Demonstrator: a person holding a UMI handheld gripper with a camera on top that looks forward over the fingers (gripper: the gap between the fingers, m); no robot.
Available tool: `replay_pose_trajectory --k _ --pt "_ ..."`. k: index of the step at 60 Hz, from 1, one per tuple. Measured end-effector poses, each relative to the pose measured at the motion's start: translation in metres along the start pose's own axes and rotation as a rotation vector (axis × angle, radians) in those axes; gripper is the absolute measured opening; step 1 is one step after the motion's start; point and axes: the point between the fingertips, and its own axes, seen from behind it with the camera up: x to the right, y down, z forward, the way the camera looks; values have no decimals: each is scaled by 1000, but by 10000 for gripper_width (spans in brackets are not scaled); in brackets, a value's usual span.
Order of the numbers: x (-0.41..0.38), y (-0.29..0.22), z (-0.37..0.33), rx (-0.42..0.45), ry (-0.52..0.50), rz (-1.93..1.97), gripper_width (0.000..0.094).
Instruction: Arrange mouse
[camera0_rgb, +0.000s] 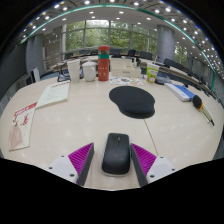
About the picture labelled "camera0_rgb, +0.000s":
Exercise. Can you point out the white standing appliance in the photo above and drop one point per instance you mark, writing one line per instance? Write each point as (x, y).
(36, 75)

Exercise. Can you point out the white paper cup stack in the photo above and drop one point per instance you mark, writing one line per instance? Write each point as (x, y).
(74, 71)

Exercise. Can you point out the long curved conference table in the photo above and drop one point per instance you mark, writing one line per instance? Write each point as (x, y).
(173, 71)

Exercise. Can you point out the colourful sticker sheet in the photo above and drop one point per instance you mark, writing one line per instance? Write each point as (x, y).
(126, 81)

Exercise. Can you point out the red white brochure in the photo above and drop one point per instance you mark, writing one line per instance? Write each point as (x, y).
(21, 128)

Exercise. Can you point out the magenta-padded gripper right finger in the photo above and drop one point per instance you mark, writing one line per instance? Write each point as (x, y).
(144, 160)

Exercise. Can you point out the green white drink cup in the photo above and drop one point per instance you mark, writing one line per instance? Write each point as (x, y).
(152, 74)

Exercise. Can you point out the ceiling lights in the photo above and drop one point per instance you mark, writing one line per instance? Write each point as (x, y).
(120, 11)

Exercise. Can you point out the red thermos bottle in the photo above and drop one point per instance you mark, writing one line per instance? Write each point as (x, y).
(103, 65)

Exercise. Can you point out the white lidded mug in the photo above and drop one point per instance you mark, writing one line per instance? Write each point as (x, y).
(89, 72)

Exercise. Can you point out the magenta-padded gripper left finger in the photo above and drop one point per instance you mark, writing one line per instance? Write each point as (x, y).
(81, 159)

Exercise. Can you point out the dark office chairs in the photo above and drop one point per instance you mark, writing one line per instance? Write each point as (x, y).
(146, 55)

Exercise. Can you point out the black computer mouse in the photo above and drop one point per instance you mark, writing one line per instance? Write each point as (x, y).
(116, 155)

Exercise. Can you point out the white cardboard box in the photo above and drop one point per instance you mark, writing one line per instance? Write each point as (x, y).
(124, 68)

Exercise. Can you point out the white booklet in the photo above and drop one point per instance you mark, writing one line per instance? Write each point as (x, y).
(53, 94)

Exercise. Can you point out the blue white book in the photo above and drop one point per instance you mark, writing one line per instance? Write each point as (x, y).
(180, 91)

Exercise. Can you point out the black mouse pad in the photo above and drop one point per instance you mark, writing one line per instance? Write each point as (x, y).
(133, 101)

